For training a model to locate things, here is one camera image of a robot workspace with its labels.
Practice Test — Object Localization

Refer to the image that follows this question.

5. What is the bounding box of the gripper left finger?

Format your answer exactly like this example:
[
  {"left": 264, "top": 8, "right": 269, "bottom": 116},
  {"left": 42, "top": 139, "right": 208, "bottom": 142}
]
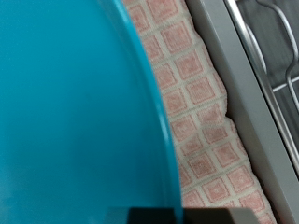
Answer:
[{"left": 125, "top": 206, "right": 185, "bottom": 224}]

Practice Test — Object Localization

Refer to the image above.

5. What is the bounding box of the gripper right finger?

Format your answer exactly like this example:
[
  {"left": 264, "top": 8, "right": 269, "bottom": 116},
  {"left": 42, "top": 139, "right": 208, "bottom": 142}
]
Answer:
[{"left": 183, "top": 207, "right": 260, "bottom": 224}]

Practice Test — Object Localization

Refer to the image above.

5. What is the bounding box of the blue plate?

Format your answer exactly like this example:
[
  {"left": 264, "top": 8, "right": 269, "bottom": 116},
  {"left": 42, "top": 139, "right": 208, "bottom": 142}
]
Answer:
[{"left": 0, "top": 0, "right": 184, "bottom": 224}]

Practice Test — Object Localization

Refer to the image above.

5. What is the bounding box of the pink checked towel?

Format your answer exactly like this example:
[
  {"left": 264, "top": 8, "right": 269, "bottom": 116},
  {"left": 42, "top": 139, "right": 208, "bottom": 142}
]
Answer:
[{"left": 122, "top": 0, "right": 278, "bottom": 224}]

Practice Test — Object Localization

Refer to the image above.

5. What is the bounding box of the grey plastic crate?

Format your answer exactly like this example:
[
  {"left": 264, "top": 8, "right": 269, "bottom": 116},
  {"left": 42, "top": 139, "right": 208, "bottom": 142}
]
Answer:
[{"left": 185, "top": 0, "right": 299, "bottom": 224}]

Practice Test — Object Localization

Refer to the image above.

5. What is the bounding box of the dark grey drain tray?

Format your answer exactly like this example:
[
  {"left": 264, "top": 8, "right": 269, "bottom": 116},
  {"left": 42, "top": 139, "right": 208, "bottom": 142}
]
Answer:
[{"left": 236, "top": 0, "right": 299, "bottom": 147}]

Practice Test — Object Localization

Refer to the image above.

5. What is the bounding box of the metal wire dish rack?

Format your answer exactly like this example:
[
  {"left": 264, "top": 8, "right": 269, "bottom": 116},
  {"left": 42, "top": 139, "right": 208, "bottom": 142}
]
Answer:
[{"left": 223, "top": 0, "right": 299, "bottom": 175}]

